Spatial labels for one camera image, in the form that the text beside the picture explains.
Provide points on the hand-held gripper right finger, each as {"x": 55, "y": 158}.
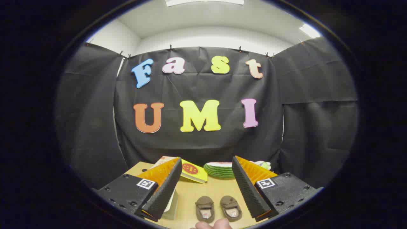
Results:
{"x": 248, "y": 190}

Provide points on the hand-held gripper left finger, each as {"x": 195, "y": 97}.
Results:
{"x": 165, "y": 190}

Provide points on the beige fabric storage box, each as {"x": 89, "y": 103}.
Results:
{"x": 173, "y": 206}

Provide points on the brown fuzzy shoe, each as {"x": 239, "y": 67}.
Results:
{"x": 229, "y": 203}
{"x": 204, "y": 203}

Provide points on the thick beige paperback book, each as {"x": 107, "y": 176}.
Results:
{"x": 163, "y": 160}

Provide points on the pink and green plush toy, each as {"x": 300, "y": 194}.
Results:
{"x": 264, "y": 164}

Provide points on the watermelon slice plush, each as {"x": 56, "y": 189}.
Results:
{"x": 219, "y": 170}

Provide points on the yellow book with red circle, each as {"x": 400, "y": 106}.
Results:
{"x": 197, "y": 173}

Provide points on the small ceiling light panel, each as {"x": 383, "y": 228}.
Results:
{"x": 309, "y": 31}

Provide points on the long ceiling light panel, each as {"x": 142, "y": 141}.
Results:
{"x": 203, "y": 2}

